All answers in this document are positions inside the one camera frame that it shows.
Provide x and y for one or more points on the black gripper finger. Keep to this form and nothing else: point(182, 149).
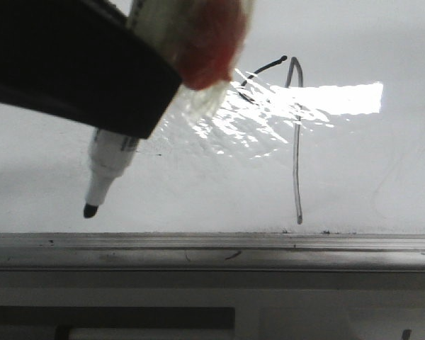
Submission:
point(77, 60)

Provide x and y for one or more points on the white whiteboard marker pen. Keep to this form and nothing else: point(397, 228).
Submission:
point(163, 25)

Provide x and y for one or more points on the red magnet taped to marker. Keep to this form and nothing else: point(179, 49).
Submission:
point(209, 53)

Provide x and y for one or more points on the white whiteboard surface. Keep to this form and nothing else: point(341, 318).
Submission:
point(362, 165)

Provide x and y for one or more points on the aluminium whiteboard frame rail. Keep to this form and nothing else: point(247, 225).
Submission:
point(212, 251)

